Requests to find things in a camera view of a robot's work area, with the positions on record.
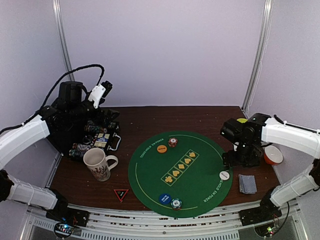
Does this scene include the blue poker chip stack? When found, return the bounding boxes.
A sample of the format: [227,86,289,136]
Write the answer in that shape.
[170,198,182,210]

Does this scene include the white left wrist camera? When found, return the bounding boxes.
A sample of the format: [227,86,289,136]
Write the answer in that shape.
[88,81,113,109]

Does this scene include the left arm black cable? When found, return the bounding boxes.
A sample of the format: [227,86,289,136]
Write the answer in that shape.
[41,64,106,111]

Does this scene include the red poker chip stack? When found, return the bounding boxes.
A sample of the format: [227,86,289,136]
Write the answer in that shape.
[168,137,178,148]

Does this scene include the round green poker mat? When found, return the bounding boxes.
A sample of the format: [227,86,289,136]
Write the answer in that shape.
[128,131,233,218]

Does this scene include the blue small blind button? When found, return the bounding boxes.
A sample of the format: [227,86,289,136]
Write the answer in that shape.
[158,193,172,205]

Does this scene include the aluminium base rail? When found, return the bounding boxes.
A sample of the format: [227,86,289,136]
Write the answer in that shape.
[21,196,310,240]

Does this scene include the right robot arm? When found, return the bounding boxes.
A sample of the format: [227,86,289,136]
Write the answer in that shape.
[220,113,320,221]

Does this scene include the blue playing card box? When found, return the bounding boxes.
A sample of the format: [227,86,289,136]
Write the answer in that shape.
[93,133,110,148]

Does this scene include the white floral mug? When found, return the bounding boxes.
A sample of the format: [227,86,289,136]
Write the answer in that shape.
[83,148,119,182]

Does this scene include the right aluminium frame post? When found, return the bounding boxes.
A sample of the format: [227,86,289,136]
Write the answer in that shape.
[241,0,274,116]

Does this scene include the blue playing card deck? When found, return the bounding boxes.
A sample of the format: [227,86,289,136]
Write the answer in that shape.
[238,174,257,194]

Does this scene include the orange big blind button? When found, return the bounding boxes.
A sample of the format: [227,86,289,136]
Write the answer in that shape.
[156,144,168,154]

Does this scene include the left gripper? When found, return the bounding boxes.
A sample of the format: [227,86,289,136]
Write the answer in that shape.
[67,92,119,128]

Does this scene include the clear dealer button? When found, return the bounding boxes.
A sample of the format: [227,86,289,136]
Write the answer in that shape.
[82,135,93,145]

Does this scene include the aluminium frame post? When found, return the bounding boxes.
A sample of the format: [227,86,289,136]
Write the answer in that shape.
[52,0,72,72]
[241,0,274,116]

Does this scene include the orange bowl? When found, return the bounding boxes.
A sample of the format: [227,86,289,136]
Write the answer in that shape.
[264,145,284,165]

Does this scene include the black poker case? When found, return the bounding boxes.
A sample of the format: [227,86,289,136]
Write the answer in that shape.
[43,99,123,157]

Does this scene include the green bowl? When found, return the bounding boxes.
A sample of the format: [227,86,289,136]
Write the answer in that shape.
[237,118,248,123]

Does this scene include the red black triangle token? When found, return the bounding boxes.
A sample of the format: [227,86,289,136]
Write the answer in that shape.
[113,189,129,203]

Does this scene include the white dealer button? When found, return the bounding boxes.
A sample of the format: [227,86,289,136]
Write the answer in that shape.
[219,170,230,181]

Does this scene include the front poker chip row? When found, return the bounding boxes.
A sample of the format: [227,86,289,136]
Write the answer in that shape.
[68,143,94,161]

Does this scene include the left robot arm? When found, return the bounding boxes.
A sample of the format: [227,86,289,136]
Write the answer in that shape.
[0,81,112,222]

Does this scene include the left aluminium frame post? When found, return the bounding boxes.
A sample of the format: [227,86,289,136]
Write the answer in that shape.
[52,0,72,72]

